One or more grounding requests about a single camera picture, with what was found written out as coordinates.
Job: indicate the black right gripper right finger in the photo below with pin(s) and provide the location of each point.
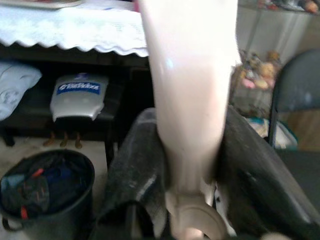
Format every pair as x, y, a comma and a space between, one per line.
250, 175

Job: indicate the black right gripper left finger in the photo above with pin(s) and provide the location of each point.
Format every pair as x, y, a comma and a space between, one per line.
135, 175

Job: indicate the green storage bag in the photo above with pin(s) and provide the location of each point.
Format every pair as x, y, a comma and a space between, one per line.
285, 140

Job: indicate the brass piano pedal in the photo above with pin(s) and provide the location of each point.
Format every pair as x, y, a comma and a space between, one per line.
49, 140
78, 142
64, 141

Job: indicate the light wood cabinet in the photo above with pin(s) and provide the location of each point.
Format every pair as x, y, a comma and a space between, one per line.
305, 130

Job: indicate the black waste bin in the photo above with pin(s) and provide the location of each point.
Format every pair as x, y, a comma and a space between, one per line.
62, 220

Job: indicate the silver BizRobot pack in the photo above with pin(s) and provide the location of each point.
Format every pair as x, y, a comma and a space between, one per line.
75, 105

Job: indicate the pink toy figurine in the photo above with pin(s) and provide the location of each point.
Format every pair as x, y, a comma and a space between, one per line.
250, 82

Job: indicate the black piano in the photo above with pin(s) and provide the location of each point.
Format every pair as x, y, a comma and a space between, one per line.
125, 72

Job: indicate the black folding chair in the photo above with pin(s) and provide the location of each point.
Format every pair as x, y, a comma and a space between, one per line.
300, 82

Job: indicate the beige doll figurine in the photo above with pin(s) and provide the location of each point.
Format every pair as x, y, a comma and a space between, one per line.
268, 71

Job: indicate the glass display cabinet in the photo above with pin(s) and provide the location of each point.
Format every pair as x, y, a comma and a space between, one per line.
255, 30

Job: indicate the white folded shirt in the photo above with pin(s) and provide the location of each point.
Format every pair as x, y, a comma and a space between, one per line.
15, 85

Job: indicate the white lace tablecloth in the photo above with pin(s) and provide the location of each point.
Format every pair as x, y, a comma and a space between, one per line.
62, 27

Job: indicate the pink tall box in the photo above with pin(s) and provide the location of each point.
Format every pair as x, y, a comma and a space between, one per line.
136, 5

